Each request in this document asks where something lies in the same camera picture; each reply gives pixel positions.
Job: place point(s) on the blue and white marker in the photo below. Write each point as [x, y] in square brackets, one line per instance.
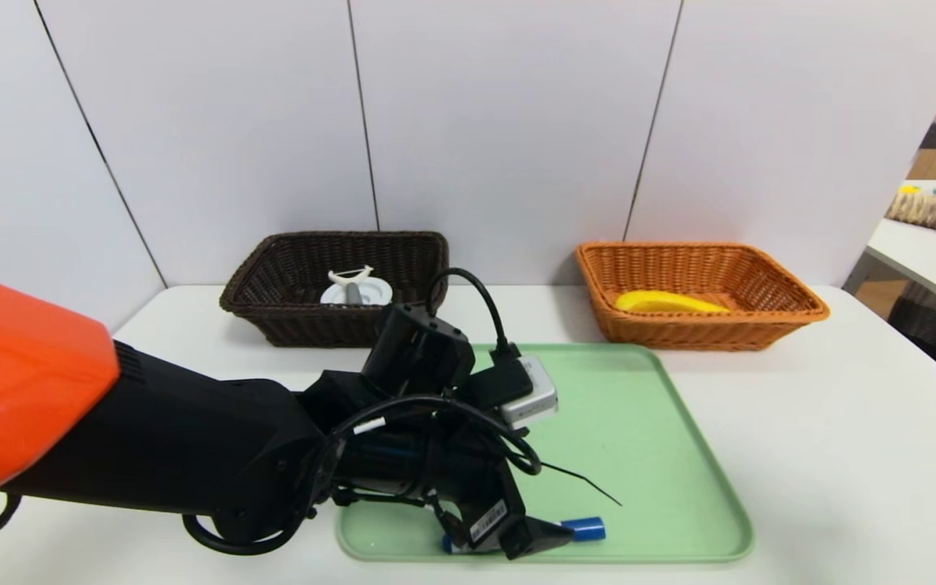
[586, 529]

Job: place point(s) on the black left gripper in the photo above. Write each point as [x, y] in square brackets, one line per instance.
[491, 520]

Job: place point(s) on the white background table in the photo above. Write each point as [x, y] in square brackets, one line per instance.
[923, 252]

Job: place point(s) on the green plastic tray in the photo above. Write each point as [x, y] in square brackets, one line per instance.
[639, 455]

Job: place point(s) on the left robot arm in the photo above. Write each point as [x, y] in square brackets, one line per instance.
[192, 447]

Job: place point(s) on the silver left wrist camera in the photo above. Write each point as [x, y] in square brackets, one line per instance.
[537, 398]

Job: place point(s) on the brown striped plush toy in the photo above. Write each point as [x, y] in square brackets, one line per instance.
[919, 211]

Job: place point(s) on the dark brown wicker basket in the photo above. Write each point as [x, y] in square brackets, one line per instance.
[289, 321]

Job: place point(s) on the clear tape roll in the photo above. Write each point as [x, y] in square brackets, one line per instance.
[374, 294]

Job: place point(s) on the yellow banana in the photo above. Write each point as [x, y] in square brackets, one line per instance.
[671, 302]

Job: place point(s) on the orange wicker basket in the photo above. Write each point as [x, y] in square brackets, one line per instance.
[679, 333]

